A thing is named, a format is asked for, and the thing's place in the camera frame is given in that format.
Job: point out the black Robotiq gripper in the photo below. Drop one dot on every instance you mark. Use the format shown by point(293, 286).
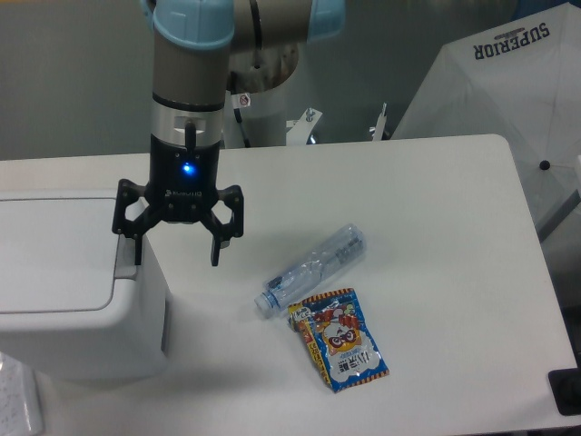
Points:
point(184, 186)

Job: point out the white trash can lid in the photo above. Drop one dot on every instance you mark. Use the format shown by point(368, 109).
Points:
point(59, 253)

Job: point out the white trash can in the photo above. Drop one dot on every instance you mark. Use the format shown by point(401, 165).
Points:
point(125, 339)

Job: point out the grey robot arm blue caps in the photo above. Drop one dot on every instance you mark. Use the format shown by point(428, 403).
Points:
point(192, 46)

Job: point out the clear plastic water bottle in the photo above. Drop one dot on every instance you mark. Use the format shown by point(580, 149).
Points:
point(335, 254)

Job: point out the blue snack bag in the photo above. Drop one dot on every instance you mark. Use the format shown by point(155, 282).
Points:
point(333, 328)

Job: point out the white paper with writing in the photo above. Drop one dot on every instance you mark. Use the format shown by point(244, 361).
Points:
point(20, 407)

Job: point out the white Superior umbrella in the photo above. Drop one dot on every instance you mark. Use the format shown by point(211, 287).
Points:
point(520, 81)

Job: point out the black device at table edge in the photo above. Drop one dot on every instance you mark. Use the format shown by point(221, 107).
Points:
point(565, 385)

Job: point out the white metal base frame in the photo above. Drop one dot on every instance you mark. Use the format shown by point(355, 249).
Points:
point(302, 131)

